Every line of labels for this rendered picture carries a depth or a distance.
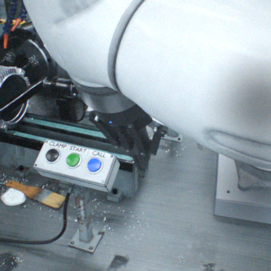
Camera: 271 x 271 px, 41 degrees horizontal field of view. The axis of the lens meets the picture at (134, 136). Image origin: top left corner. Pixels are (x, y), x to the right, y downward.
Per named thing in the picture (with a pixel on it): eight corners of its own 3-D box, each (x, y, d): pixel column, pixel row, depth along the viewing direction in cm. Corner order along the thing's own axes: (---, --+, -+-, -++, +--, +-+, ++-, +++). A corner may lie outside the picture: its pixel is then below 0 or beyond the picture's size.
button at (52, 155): (45, 162, 79) (42, 159, 77) (51, 150, 80) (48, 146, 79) (57, 165, 78) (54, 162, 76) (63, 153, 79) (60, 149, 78)
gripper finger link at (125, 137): (117, 122, 50) (107, 120, 50) (129, 156, 59) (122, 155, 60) (126, 98, 51) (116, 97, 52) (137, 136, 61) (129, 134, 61)
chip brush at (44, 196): (2, 188, 109) (2, 186, 109) (14, 179, 113) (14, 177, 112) (57, 210, 101) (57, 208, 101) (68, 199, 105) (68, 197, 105)
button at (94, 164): (87, 172, 76) (84, 169, 74) (91, 160, 77) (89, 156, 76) (100, 175, 75) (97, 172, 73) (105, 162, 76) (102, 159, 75)
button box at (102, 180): (41, 175, 82) (31, 166, 77) (53, 148, 85) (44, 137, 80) (110, 193, 77) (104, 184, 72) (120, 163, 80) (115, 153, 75)
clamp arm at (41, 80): (42, 83, 125) (-7, 118, 105) (41, 75, 123) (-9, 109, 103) (51, 85, 124) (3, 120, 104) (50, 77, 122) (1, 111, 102)
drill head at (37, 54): (-12, 99, 134) (-28, 31, 120) (48, 61, 166) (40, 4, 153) (47, 110, 126) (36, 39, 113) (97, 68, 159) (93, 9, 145)
